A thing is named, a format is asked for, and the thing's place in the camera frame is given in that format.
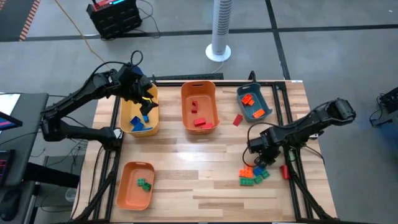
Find black computer mouse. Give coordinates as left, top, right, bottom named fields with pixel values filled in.
left=0, top=189, right=22, bottom=223

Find dark teal plastic bin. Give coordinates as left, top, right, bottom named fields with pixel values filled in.
left=236, top=82, right=274, bottom=123

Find white perforated tower fan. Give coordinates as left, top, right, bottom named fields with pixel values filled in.
left=205, top=0, right=232, bottom=63

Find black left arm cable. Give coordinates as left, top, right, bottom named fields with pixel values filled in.
left=90, top=50, right=144, bottom=78

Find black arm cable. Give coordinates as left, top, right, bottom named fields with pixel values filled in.
left=90, top=50, right=144, bottom=78
left=242, top=122, right=271, bottom=167

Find black desk base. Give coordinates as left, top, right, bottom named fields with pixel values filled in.
left=24, top=161, right=80, bottom=189

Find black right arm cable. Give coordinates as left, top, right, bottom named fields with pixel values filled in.
left=242, top=122, right=271, bottom=167

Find grey desk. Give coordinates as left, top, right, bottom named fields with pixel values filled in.
left=0, top=92, right=50, bottom=187

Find red device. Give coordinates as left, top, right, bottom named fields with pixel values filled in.
left=91, top=0, right=130, bottom=12

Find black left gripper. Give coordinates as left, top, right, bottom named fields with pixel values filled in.
left=117, top=63, right=160, bottom=116

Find clear plastic cup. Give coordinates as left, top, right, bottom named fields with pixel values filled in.
left=64, top=187, right=78, bottom=202

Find white paper sheet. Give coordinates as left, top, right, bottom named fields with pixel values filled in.
left=0, top=93, right=21, bottom=116

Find yellow power cord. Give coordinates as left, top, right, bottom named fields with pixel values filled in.
left=54, top=0, right=119, bottom=78

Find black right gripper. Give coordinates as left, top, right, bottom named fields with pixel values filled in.
left=248, top=129, right=282, bottom=169

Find black floor equipment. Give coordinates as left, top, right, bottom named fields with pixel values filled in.
left=368, top=86, right=398, bottom=128

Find dark tablet screen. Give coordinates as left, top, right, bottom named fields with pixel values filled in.
left=0, top=111, right=23, bottom=131

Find orange plastic bin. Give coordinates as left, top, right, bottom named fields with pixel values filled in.
left=180, top=80, right=220, bottom=135
left=116, top=161, right=156, bottom=212

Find black equipment case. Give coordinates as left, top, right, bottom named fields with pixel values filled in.
left=86, top=0, right=143, bottom=40

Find black keyboard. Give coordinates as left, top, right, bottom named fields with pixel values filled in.
left=0, top=149, right=16, bottom=187

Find black mat with orange edge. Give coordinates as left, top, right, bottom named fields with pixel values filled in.
left=0, top=0, right=41, bottom=43

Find yellow plastic bin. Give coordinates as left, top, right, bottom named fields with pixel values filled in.
left=119, top=83, right=160, bottom=138

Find black power strip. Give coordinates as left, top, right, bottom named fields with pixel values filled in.
left=148, top=73, right=224, bottom=81

